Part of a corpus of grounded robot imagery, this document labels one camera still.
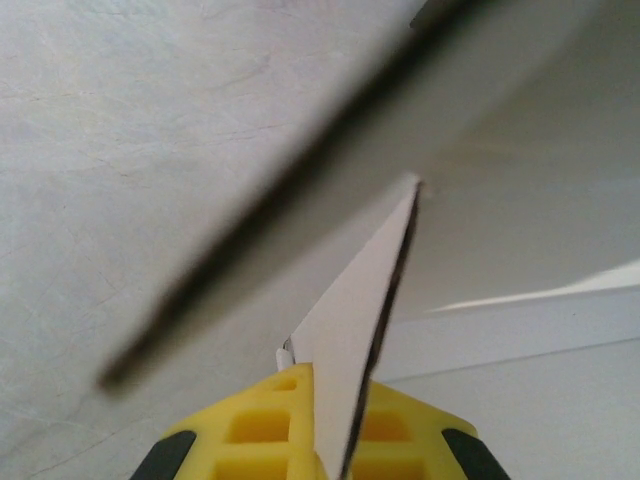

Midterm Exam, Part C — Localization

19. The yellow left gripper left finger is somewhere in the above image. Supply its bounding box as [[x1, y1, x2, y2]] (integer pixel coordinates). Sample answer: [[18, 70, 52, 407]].
[[134, 362, 331, 480]]

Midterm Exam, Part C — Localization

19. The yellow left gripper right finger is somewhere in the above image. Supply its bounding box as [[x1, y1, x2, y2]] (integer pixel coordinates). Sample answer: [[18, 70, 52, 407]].
[[349, 382, 511, 480]]

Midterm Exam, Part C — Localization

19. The white paper box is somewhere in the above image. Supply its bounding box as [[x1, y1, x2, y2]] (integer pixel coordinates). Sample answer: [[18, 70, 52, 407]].
[[97, 0, 640, 480]]

